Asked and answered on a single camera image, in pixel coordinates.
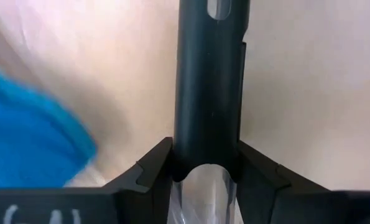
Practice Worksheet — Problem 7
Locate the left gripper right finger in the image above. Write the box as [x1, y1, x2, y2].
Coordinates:
[236, 140, 330, 224]

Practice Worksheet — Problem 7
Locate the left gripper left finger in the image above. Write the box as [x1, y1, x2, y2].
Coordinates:
[103, 137, 174, 224]

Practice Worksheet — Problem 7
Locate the black-handled white dish brush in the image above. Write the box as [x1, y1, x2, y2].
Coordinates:
[167, 0, 251, 224]

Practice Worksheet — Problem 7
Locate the blue kitchen sponge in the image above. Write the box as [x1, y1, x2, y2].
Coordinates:
[0, 63, 98, 190]

